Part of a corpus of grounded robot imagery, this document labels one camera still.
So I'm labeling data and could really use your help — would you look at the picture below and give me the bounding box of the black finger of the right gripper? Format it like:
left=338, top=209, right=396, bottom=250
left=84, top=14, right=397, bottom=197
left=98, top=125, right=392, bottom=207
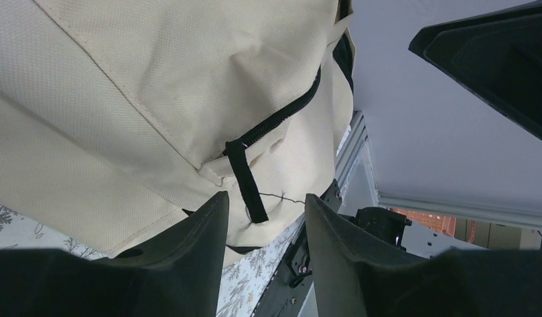
left=409, top=1, right=542, bottom=140

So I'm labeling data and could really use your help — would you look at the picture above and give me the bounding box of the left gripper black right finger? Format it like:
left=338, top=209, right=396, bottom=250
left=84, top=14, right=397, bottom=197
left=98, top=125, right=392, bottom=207
left=305, top=194, right=542, bottom=316

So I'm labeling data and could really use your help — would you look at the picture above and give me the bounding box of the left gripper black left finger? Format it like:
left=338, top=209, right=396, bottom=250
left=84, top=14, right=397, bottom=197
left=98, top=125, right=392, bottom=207
left=0, top=192, right=229, bottom=316

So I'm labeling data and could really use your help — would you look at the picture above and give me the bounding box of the beige canvas student bag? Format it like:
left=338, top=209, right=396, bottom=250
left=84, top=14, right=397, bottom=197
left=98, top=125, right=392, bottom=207
left=0, top=1, right=354, bottom=265

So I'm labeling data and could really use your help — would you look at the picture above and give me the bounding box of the floral patterned table mat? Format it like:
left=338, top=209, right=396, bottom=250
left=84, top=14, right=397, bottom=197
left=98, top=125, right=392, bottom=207
left=0, top=204, right=303, bottom=316

